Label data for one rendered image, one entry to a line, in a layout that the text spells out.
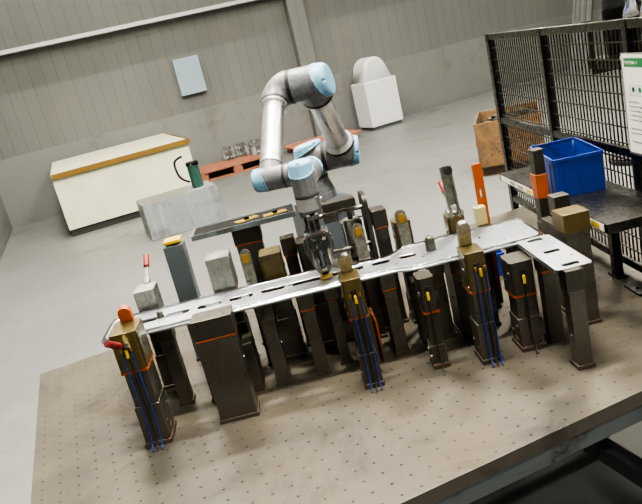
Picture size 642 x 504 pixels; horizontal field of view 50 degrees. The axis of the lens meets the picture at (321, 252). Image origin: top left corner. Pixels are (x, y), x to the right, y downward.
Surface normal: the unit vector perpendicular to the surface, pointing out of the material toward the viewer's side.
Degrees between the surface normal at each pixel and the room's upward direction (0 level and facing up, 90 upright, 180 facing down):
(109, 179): 90
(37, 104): 90
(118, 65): 90
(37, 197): 90
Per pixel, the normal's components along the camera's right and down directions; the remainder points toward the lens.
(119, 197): 0.35, 0.19
